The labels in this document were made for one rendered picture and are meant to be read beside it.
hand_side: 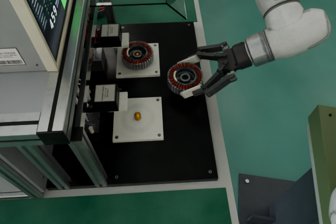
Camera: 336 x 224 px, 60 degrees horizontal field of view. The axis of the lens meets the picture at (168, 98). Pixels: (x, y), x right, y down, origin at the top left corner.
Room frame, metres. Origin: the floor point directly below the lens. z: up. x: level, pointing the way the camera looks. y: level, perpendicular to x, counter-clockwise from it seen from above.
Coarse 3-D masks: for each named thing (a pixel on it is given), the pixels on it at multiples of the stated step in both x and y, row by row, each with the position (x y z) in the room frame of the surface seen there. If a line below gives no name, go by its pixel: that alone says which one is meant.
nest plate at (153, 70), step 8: (120, 48) 0.75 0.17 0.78; (152, 48) 0.75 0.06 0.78; (120, 56) 0.71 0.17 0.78; (120, 64) 0.67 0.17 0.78; (152, 64) 0.67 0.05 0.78; (120, 72) 0.63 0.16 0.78; (128, 72) 0.63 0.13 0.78; (136, 72) 0.63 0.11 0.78; (144, 72) 0.63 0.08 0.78; (152, 72) 0.63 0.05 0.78
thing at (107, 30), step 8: (104, 24) 0.72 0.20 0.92; (112, 24) 0.72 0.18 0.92; (104, 32) 0.68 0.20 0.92; (112, 32) 0.68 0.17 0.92; (120, 32) 0.70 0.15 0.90; (128, 32) 0.72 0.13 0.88; (96, 40) 0.67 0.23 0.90; (104, 40) 0.66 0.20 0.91; (112, 40) 0.66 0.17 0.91; (120, 40) 0.67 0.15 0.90; (128, 40) 0.69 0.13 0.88
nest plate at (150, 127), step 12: (132, 108) 0.49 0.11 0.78; (144, 108) 0.49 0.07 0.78; (156, 108) 0.49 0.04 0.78; (120, 120) 0.44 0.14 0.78; (132, 120) 0.44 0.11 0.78; (144, 120) 0.44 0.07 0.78; (156, 120) 0.44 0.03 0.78; (120, 132) 0.40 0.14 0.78; (132, 132) 0.40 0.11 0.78; (144, 132) 0.40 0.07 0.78; (156, 132) 0.40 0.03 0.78
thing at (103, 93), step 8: (96, 88) 0.46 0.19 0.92; (104, 88) 0.46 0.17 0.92; (112, 88) 0.46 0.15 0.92; (96, 96) 0.44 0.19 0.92; (104, 96) 0.44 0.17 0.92; (112, 96) 0.44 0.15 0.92; (120, 96) 0.47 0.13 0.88; (96, 104) 0.42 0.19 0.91; (104, 104) 0.42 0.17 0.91; (112, 104) 0.42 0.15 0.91; (120, 104) 0.44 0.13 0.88; (88, 112) 0.44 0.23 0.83
